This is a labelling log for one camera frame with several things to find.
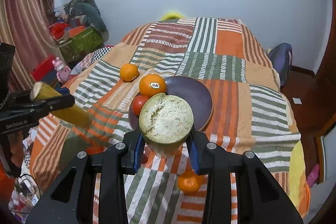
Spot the red box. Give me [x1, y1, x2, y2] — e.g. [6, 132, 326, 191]
[30, 55, 56, 81]

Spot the striped curtain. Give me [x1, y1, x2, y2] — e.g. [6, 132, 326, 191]
[1, 0, 61, 92]

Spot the blue bag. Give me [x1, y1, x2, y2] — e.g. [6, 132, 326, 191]
[267, 43, 292, 87]

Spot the red tomato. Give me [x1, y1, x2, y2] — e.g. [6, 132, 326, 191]
[131, 95, 149, 117]

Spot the yellow banana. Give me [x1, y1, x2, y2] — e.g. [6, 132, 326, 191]
[30, 81, 92, 129]

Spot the small mandarin orange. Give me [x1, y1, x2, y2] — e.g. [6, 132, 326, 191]
[177, 170, 204, 194]

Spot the large orange with sticker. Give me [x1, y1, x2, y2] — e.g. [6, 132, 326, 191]
[139, 74, 166, 97]

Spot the pink toy figure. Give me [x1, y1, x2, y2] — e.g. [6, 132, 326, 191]
[52, 57, 71, 84]

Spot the purple plate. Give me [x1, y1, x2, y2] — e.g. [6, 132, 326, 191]
[128, 76, 214, 132]

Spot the yellow round object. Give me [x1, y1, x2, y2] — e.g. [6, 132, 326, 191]
[160, 12, 185, 21]

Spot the checkered patchwork cloth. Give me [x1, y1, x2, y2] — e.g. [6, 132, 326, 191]
[71, 46, 113, 76]

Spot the green cardboard box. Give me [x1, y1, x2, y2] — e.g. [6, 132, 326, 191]
[59, 27, 103, 63]

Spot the striped patchwork blanket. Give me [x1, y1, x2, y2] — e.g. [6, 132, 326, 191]
[29, 18, 310, 216]

